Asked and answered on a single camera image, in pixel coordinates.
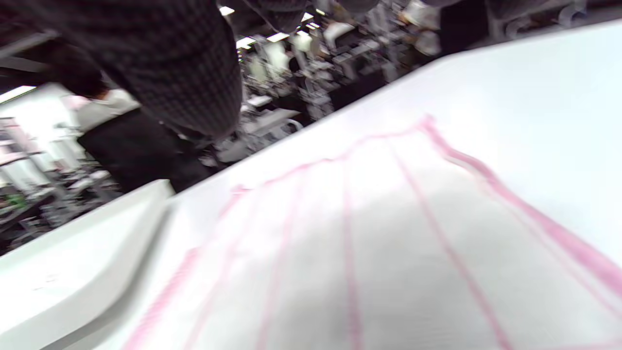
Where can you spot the black office chair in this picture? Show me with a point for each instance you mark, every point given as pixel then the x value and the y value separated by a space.
pixel 141 150

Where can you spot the white plastic tray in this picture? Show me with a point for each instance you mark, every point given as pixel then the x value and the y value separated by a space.
pixel 73 262

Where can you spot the white pink-striped dish cloth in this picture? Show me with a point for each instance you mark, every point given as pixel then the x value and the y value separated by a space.
pixel 388 253

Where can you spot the person's right hand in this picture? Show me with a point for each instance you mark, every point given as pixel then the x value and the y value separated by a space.
pixel 184 68

